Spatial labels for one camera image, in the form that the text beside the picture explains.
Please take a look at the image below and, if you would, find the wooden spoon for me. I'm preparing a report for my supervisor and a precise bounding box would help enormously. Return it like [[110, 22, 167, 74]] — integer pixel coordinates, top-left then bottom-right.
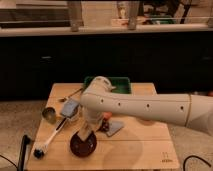
[[58, 88, 83, 103]]

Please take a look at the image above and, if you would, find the blue sponge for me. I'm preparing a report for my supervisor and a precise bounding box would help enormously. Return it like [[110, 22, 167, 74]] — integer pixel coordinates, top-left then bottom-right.
[[60, 100, 79, 118]]

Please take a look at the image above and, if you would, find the black cable right floor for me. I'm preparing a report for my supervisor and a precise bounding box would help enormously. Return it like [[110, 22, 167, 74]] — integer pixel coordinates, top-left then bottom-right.
[[182, 154, 213, 171]]

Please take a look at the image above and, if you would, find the dark purple bowl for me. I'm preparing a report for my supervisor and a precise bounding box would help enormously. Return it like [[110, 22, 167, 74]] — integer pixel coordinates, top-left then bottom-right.
[[70, 133, 97, 157]]

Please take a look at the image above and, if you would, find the grey blue cloth piece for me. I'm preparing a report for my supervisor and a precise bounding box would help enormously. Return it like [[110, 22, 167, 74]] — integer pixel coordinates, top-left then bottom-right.
[[106, 121, 124, 137]]

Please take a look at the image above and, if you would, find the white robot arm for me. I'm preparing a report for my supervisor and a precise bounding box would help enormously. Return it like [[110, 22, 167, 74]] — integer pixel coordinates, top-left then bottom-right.
[[80, 76, 213, 136]]

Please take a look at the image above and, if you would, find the green plastic tray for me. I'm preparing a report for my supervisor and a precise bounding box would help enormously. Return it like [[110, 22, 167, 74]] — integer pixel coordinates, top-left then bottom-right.
[[83, 76, 132, 94]]

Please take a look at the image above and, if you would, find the orange fruit toy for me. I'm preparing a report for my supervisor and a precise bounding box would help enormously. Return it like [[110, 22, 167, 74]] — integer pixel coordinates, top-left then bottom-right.
[[103, 112, 112, 120]]

